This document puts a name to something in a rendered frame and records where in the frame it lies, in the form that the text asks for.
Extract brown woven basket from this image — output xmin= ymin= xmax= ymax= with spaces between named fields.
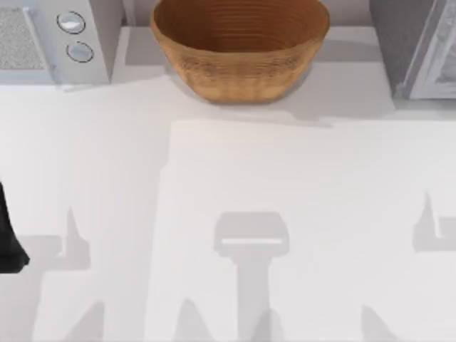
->
xmin=150 ymin=0 xmax=331 ymax=105

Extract round microwave knob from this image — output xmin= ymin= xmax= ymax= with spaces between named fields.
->
xmin=65 ymin=40 xmax=95 ymax=63
xmin=56 ymin=10 xmax=87 ymax=36

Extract pale microwave oven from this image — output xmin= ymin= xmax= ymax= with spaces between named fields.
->
xmin=0 ymin=0 xmax=126 ymax=86

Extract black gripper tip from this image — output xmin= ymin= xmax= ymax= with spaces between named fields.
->
xmin=0 ymin=182 xmax=31 ymax=274

